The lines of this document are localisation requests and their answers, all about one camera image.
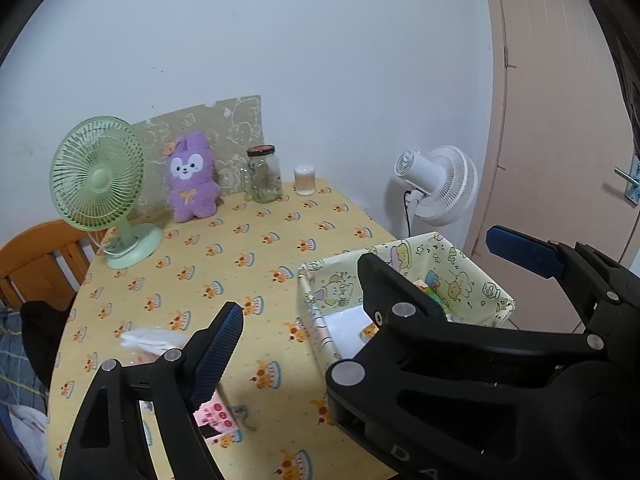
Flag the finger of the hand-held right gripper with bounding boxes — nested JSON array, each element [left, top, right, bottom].
[[486, 226, 640, 357], [325, 252, 608, 392]]

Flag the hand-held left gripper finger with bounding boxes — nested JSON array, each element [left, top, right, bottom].
[[60, 302, 244, 480]]

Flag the yellow printed fabric storage box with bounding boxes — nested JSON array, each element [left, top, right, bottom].
[[297, 232, 516, 361]]

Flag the pink printed packet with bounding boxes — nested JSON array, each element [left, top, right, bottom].
[[191, 389, 240, 438]]

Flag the white towel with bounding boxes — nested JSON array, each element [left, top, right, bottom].
[[120, 327, 191, 363]]

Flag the colourful small toy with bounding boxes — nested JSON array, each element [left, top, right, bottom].
[[414, 280, 451, 318]]

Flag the white standing fan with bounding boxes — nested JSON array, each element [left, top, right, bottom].
[[394, 145, 479, 238]]

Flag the yellow cake print tablecloth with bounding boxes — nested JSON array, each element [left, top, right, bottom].
[[47, 177, 401, 480]]

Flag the cotton swab container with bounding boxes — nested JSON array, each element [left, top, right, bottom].
[[294, 165, 317, 197]]

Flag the pink door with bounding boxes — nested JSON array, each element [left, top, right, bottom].
[[462, 0, 640, 333]]

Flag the glass jar with lid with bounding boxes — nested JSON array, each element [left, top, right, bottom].
[[243, 145, 283, 204]]

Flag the purple plush toy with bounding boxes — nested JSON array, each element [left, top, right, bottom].
[[166, 132, 221, 222]]

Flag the black cloth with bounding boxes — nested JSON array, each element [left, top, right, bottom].
[[20, 300, 69, 391]]

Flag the blue plaid bedding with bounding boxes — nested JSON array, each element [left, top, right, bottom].
[[0, 305, 51, 411]]

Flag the white cloth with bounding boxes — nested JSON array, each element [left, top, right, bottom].
[[7, 405, 53, 480]]

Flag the wooden chair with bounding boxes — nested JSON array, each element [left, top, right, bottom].
[[0, 220, 107, 311]]

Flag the green desk fan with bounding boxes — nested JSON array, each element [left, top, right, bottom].
[[50, 116, 164, 270]]

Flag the metal door handle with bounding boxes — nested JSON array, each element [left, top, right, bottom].
[[614, 152, 640, 206]]

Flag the printed green wall sheet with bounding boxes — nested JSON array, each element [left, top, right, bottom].
[[131, 94, 264, 211]]

